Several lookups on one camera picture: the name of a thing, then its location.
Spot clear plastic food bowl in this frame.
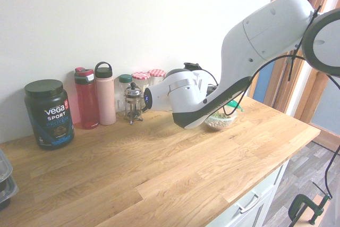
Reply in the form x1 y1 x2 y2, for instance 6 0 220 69
204 106 238 132

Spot white kitchen cabinet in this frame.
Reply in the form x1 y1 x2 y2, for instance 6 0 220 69
207 157 291 227

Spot glass jar green lid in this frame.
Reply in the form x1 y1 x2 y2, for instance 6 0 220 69
115 74 133 114

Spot cereal rings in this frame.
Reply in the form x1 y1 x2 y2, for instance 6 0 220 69
207 112 235 131

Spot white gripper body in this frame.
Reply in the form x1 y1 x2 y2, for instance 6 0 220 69
191 70 214 98

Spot green metal clamp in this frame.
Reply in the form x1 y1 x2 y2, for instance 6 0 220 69
287 182 333 225

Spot glass jar red gingham lid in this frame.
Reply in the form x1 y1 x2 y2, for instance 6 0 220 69
131 71 151 95
148 69 166 86

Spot pink insulated bottle black cap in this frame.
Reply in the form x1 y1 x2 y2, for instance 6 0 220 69
94 61 117 127

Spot glass French press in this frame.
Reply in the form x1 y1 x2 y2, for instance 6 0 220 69
123 82 151 125

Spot black Vega protein tub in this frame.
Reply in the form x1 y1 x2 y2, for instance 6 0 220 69
23 79 76 151

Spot green round container lid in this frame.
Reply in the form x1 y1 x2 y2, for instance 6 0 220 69
212 100 244 119

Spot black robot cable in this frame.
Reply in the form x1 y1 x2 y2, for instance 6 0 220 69
222 5 340 199

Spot metal drawer handle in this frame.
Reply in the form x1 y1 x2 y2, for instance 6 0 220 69
235 190 262 213

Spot black takeaway container clear lid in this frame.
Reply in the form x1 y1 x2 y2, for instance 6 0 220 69
0 148 14 183
0 175 20 211

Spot red water bottle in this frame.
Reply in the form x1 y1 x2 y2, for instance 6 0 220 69
74 67 100 130

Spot black shaker bottle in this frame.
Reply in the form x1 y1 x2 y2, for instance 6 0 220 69
183 62 202 72

